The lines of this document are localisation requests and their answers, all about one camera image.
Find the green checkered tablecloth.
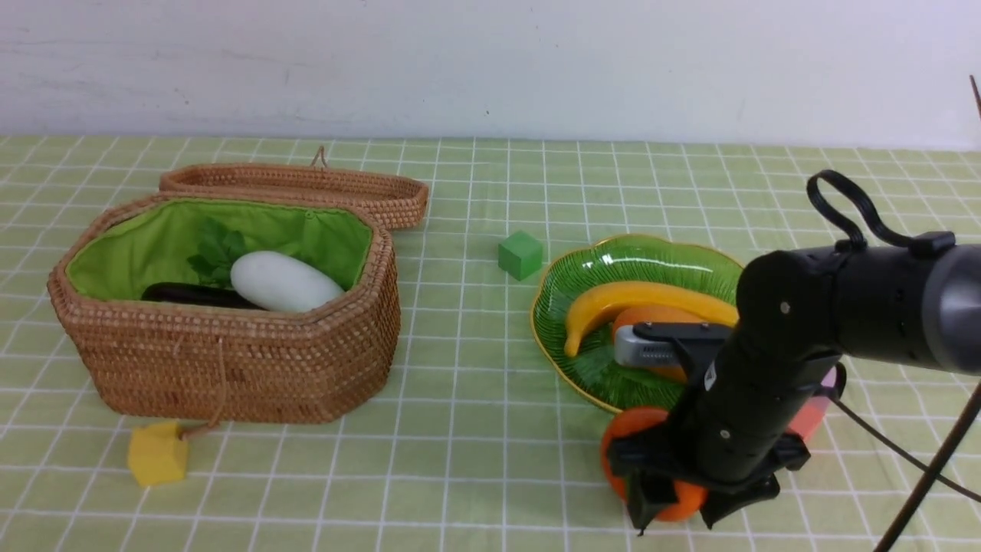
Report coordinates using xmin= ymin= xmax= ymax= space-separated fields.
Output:
xmin=1 ymin=136 xmax=979 ymax=551

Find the green leaf-shaped plate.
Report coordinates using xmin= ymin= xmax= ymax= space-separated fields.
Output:
xmin=530 ymin=234 xmax=743 ymax=413

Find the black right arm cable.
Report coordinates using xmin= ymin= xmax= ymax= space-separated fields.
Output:
xmin=806 ymin=74 xmax=981 ymax=552

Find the orange persimmon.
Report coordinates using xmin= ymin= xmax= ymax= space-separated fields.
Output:
xmin=600 ymin=406 xmax=707 ymax=531

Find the pink cube block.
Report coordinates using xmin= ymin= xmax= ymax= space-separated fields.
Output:
xmin=821 ymin=367 xmax=838 ymax=387

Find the orange yellow mango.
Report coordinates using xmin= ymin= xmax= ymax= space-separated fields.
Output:
xmin=611 ymin=304 xmax=704 ymax=368

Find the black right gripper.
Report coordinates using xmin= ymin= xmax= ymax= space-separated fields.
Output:
xmin=609 ymin=345 xmax=841 ymax=534

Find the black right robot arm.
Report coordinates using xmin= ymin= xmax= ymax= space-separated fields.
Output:
xmin=603 ymin=245 xmax=979 ymax=531

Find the woven wicker basket lid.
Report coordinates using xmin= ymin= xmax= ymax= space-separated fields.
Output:
xmin=159 ymin=146 xmax=430 ymax=230

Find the yellow block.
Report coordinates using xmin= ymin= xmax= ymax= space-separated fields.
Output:
xmin=126 ymin=420 xmax=189 ymax=487

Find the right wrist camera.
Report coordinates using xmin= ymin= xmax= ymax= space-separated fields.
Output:
xmin=613 ymin=322 xmax=733 ymax=373

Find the yellow banana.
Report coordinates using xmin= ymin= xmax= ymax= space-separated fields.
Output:
xmin=563 ymin=281 xmax=739 ymax=357

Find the green cube block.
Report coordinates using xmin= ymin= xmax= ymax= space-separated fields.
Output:
xmin=497 ymin=230 xmax=544 ymax=281

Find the salmon orange cube block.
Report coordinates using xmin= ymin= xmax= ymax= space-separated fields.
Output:
xmin=789 ymin=397 xmax=832 ymax=442

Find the woven wicker basket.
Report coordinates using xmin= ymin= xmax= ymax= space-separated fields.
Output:
xmin=47 ymin=192 xmax=402 ymax=424

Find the green fabric basket lining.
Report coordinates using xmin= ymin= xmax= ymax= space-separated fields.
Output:
xmin=67 ymin=198 xmax=374 ymax=301

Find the white radish with leaves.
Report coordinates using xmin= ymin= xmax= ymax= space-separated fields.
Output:
xmin=187 ymin=218 xmax=346 ymax=312

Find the dark purple eggplant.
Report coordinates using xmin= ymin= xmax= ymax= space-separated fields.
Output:
xmin=140 ymin=282 xmax=265 ymax=311

